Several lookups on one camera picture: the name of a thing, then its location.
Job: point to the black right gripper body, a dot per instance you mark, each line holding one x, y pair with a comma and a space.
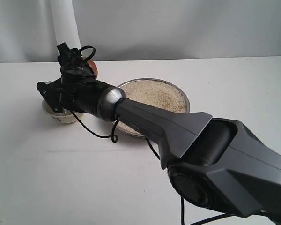
80, 91

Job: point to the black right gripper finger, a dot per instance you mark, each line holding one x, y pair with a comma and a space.
68, 58

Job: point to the brown wooden cup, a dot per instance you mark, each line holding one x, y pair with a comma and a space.
90, 63

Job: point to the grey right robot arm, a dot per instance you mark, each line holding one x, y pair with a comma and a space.
213, 163

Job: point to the white floral ceramic bowl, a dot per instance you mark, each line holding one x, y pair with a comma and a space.
66, 117

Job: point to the round steel rice tray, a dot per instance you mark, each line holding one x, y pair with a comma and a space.
157, 93

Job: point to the white backdrop curtain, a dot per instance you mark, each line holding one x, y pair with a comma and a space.
30, 30

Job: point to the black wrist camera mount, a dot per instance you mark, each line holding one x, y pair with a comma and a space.
51, 95

